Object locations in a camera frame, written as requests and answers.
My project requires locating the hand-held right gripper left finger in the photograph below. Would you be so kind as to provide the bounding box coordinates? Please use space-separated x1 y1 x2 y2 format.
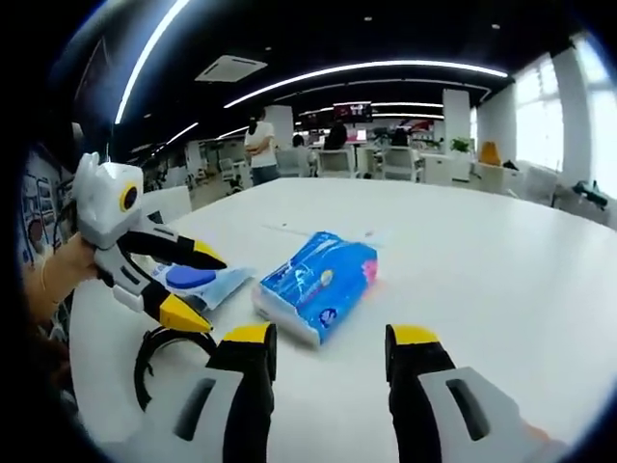
144 322 280 463

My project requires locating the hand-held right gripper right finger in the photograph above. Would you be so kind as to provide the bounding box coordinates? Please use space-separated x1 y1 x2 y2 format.
384 323 566 463

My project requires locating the blue tissue pack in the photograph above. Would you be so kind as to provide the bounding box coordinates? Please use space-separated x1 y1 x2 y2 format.
253 230 380 347

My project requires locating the black cable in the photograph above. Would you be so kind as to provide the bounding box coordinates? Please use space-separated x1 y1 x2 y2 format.
133 323 218 414

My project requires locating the dark overhead display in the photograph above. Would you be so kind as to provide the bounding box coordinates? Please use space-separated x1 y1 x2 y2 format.
76 38 112 97

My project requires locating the long curved ceiling light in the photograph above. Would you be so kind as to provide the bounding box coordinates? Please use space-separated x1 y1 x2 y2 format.
224 60 510 110

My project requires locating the hanging display screen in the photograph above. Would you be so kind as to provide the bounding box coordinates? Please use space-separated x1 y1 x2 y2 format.
333 100 373 121

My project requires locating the wet wipes packet blue lid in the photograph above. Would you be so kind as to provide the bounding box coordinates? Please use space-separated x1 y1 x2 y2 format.
148 262 256 313

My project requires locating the person's left hand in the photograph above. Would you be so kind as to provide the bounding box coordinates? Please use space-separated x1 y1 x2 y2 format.
42 232 100 301

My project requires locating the ceiling air conditioner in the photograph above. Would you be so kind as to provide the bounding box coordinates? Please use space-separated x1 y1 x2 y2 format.
195 54 269 83

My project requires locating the teal dark object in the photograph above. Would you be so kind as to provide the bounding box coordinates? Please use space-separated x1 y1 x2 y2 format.
571 179 611 208

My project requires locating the bright ceiling light strip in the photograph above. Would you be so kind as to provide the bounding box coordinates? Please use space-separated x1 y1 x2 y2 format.
114 0 192 124

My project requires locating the white office chair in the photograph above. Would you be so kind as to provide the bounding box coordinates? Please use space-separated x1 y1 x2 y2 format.
317 148 356 178
383 146 418 182

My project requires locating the blue white wall poster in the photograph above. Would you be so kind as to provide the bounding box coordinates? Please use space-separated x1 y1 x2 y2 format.
18 149 64 261

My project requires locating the white table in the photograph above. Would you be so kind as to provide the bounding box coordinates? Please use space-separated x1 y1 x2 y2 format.
67 177 617 463

